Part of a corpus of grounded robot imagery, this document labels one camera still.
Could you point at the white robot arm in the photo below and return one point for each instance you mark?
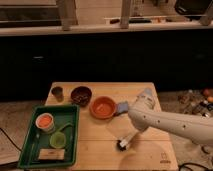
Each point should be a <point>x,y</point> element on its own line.
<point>141,112</point>

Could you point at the orange ceramic bowl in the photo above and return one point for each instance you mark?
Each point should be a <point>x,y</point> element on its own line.
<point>103,107</point>

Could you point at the blue sponge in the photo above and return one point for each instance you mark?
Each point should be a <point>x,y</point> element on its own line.
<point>122,107</point>

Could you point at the dark brown bowl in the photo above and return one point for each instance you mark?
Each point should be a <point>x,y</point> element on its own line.
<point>81,95</point>

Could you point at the small brown cup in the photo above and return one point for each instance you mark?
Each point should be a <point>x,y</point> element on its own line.
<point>57,92</point>

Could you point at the green spoon in tray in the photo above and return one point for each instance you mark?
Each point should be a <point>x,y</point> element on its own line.
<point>63,127</point>

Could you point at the orange filled white cup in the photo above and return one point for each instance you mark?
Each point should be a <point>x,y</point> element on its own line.
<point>45,122</point>

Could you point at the green plastic cup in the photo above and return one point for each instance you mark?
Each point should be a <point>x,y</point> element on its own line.
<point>58,140</point>

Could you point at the green plastic tray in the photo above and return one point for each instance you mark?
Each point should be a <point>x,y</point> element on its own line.
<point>36,139</point>

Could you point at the wooden block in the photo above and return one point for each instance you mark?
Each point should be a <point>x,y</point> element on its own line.
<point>51,154</point>

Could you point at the clutter pile on floor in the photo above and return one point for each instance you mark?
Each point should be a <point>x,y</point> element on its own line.
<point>199,103</point>

